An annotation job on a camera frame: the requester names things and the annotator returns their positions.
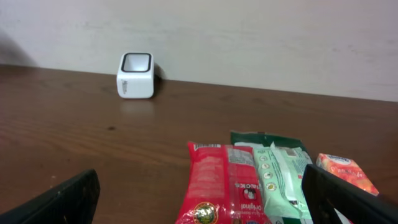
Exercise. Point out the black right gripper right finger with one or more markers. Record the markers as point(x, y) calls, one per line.
point(327, 194)

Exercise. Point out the white barcode scanner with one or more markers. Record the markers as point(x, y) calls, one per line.
point(135, 76)

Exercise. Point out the mint green wipes pack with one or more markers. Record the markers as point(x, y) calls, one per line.
point(280, 171)

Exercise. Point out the small orange box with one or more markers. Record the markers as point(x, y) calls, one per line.
point(348, 170)

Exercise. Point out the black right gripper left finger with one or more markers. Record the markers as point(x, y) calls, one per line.
point(72, 201)

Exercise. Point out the green product pouch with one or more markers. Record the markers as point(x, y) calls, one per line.
point(261, 139)

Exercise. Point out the orange snack packet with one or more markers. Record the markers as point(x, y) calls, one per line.
point(223, 187)

